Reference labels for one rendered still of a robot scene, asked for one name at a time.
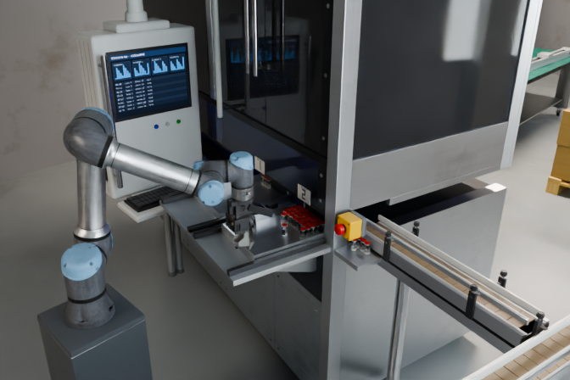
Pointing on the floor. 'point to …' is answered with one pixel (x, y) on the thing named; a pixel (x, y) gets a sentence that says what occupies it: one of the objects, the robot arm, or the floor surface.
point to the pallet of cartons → (560, 175)
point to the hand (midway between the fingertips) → (249, 246)
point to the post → (339, 149)
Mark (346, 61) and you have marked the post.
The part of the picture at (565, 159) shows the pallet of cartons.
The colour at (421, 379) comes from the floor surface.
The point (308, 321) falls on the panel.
